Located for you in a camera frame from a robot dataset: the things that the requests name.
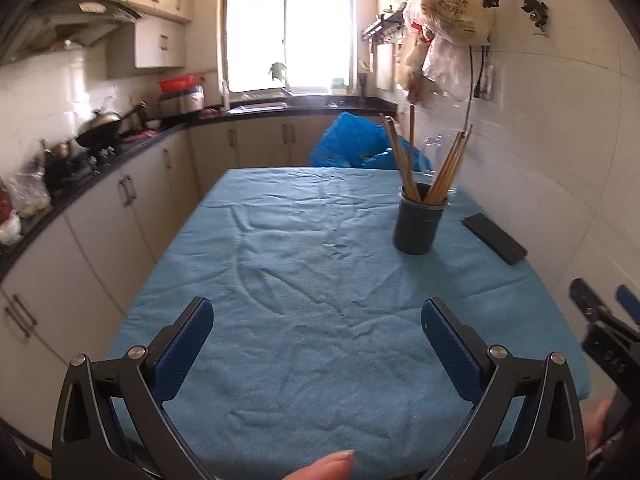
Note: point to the bunch of hanging plastic bags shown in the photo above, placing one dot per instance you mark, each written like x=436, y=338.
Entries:
x=450, y=10

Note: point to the steel range hood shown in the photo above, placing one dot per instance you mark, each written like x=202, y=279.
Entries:
x=75, y=25

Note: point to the clear glass mug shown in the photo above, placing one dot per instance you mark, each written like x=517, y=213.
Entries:
x=432, y=147

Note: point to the person's right hand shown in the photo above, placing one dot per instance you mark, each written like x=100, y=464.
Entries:
x=597, y=425

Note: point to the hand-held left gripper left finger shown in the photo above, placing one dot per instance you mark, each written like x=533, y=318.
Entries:
x=185, y=350

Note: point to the black wok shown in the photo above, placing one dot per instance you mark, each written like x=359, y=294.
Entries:
x=100, y=130

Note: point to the black phone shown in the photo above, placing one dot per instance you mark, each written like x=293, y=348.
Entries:
x=495, y=239

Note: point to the steel pot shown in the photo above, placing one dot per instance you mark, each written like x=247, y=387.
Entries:
x=62, y=152

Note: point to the blue table cloth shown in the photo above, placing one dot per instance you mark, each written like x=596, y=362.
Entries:
x=300, y=285

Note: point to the clear plastic food bag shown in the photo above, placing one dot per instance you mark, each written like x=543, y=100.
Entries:
x=30, y=195

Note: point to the cream lower kitchen cabinets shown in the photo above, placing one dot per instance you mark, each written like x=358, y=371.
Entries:
x=100, y=240

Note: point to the white wall power outlet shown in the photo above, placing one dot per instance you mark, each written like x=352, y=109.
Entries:
x=484, y=85

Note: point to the kitchen window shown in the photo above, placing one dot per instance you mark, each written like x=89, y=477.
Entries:
x=260, y=35

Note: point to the metal wall rack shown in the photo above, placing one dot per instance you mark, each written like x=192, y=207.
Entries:
x=382, y=27

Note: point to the dark grey chopstick holder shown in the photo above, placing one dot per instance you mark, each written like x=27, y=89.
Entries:
x=417, y=230

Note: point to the steel sink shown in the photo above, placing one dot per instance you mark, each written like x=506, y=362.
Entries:
x=260, y=106

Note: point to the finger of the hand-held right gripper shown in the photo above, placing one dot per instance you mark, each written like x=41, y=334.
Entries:
x=587, y=300
x=630, y=305

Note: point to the bunch of wooden chopsticks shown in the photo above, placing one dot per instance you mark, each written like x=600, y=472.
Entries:
x=445, y=175

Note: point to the white rice cooker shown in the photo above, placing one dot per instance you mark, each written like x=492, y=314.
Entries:
x=192, y=102

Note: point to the person's left hand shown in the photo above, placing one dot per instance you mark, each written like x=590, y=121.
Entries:
x=325, y=467

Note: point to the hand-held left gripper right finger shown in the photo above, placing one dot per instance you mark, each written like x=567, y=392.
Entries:
x=450, y=350

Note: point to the red plastic basin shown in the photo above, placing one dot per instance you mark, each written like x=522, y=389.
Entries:
x=177, y=83

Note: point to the black kitchen countertop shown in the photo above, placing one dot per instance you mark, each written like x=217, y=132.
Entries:
x=320, y=104

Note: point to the white bowl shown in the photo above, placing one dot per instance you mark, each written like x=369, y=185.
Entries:
x=10, y=230

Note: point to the blue plastic bag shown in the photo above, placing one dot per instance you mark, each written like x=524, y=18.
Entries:
x=350, y=140

